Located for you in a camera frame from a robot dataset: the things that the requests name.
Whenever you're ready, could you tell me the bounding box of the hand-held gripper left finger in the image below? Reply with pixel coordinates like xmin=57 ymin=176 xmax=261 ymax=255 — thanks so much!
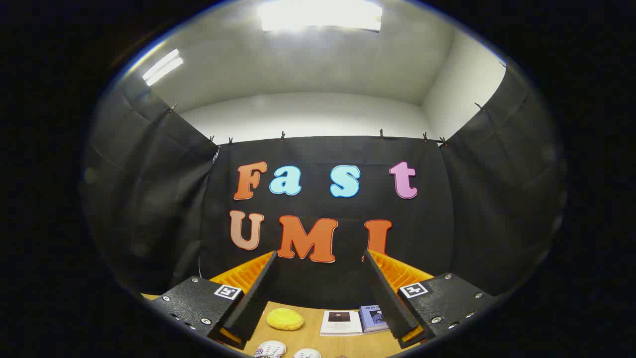
xmin=149 ymin=250 xmax=278 ymax=350

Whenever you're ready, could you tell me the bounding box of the yellow fluffy plush ball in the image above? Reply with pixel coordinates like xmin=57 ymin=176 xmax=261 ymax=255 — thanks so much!
xmin=267 ymin=308 xmax=305 ymax=331

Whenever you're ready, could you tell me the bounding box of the ceiling light panel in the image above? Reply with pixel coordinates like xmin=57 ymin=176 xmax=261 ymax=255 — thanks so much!
xmin=258 ymin=0 xmax=383 ymax=33
xmin=143 ymin=48 xmax=183 ymax=87

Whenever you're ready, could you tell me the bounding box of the blue book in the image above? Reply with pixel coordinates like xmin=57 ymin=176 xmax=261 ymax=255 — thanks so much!
xmin=359 ymin=305 xmax=390 ymax=333

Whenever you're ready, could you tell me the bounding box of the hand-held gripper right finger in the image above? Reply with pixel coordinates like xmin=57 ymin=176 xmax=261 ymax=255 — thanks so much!
xmin=362 ymin=249 xmax=500 ymax=349

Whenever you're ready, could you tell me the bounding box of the black backdrop cloth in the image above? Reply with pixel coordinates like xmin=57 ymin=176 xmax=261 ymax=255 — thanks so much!
xmin=82 ymin=65 xmax=567 ymax=311

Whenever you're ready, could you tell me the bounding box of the white book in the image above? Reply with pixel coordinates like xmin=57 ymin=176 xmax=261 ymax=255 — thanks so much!
xmin=320 ymin=310 xmax=363 ymax=337

